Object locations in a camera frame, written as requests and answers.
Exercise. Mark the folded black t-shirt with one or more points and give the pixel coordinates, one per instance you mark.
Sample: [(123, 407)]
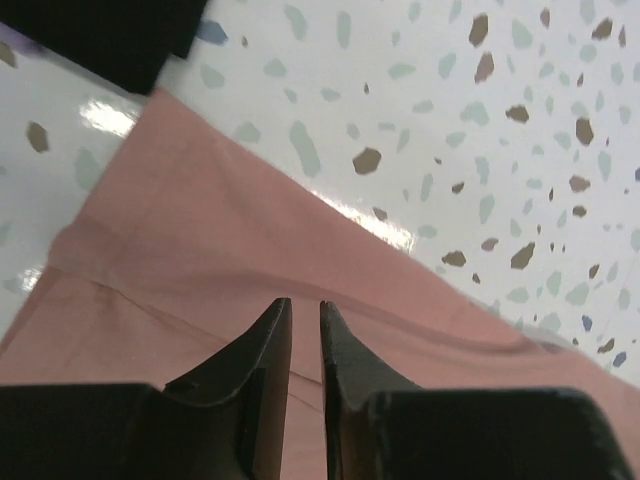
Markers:
[(126, 43)]

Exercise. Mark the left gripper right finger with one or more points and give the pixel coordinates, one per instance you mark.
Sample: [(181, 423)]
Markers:
[(381, 425)]

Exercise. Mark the pink printed t-shirt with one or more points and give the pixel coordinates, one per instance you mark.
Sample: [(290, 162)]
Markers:
[(187, 238)]

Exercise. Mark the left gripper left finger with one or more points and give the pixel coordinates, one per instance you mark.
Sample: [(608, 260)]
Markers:
[(223, 419)]

